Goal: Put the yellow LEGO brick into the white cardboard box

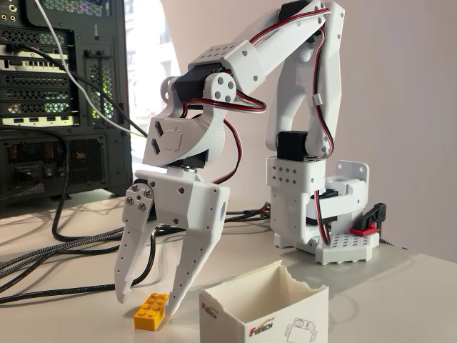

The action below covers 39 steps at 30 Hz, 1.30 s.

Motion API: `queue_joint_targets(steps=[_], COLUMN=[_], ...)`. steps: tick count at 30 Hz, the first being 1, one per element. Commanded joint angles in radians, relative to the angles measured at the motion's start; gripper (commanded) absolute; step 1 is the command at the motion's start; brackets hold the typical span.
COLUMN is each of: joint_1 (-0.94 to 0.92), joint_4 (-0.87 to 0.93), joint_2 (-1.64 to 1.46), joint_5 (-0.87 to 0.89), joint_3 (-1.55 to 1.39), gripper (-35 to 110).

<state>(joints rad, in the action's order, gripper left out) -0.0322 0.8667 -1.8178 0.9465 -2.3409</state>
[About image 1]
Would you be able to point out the black computer tower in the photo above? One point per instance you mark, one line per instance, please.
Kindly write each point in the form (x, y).
(43, 107)

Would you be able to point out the yellow lego brick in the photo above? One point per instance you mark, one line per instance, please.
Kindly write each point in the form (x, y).
(150, 311)

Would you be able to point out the white cardboard box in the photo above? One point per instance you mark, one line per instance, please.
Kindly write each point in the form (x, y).
(278, 318)

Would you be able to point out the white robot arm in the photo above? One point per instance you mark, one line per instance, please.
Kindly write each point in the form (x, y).
(332, 71)

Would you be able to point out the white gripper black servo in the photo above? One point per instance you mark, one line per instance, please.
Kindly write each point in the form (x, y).
(187, 204)

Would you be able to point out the black red table clamp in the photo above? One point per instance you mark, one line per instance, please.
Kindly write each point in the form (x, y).
(371, 218)

